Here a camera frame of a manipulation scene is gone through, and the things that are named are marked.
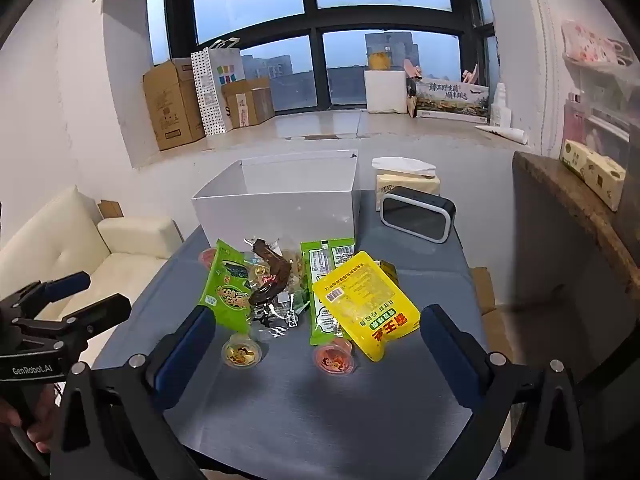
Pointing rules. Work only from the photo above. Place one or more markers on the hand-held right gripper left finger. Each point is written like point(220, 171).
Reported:
point(185, 355)

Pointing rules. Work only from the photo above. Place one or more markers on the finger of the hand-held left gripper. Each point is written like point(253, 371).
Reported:
point(105, 310)
point(65, 284)

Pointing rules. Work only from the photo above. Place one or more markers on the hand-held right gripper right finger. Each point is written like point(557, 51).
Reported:
point(445, 345)

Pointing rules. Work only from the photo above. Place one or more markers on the yellow jelly cup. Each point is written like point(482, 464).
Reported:
point(242, 351)

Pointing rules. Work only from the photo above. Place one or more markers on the wide green snack packet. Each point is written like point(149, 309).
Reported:
point(227, 295)

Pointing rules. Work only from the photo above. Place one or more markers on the olive gold snack packet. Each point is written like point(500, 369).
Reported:
point(389, 272)

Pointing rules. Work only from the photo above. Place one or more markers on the yellow snack pouch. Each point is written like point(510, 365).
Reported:
point(365, 300)

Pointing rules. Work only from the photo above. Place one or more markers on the clear silver snack packet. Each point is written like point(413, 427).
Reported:
point(272, 324)

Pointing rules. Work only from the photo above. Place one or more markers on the red jelly cup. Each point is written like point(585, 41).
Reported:
point(206, 258)
point(334, 358)

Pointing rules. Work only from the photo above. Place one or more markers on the clear packet of brown snack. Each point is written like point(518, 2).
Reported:
point(272, 275)

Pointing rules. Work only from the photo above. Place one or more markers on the pale yellowish clear packet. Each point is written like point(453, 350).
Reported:
point(296, 267)

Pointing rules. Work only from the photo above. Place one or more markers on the long green snack packet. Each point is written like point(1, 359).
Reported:
point(320, 270)

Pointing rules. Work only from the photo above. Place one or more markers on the person's left hand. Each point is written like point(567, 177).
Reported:
point(42, 415)

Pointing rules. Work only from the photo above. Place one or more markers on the cream leather sofa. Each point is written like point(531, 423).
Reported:
point(55, 240)

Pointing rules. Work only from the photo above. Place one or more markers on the small cardboard piece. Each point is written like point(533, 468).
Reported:
point(110, 208)

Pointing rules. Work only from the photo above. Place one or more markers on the black and white clock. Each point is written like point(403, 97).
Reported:
point(415, 217)

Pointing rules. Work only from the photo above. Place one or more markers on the dark wooden cabinet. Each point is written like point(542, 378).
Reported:
point(560, 240)

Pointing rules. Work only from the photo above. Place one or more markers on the cream tissue pack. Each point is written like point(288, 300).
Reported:
point(400, 182)

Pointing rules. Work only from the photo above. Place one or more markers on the tall cardboard box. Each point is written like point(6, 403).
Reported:
point(170, 105)

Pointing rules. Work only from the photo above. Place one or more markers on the rolled white paper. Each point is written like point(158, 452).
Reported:
point(505, 134)

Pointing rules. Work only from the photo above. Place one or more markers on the cardboard box with white label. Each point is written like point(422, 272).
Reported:
point(237, 110)

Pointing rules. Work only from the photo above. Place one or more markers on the scenic printed carton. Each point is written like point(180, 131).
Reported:
point(450, 105)

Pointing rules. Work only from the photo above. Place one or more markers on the white spray bottle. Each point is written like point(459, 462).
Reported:
point(500, 110)

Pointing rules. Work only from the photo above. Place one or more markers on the white dotted paper bag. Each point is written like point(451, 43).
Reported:
point(220, 85)

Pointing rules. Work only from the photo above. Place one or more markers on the pink translucent container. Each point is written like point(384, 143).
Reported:
point(580, 125)

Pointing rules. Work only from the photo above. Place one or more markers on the white foam box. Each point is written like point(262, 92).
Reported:
point(385, 92)

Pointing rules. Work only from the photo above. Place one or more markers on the plain taped cardboard box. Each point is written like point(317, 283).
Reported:
point(262, 102)

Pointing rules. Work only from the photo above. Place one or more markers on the pink cutout figure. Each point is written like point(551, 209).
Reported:
point(469, 76)
point(411, 69)

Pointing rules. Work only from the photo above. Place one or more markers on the yellow round fruit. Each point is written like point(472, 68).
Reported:
point(378, 61)

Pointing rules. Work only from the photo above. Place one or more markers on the pink floral pouch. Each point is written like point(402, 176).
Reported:
point(590, 42)

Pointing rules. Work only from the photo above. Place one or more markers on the black window frame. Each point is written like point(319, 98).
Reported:
point(315, 15)

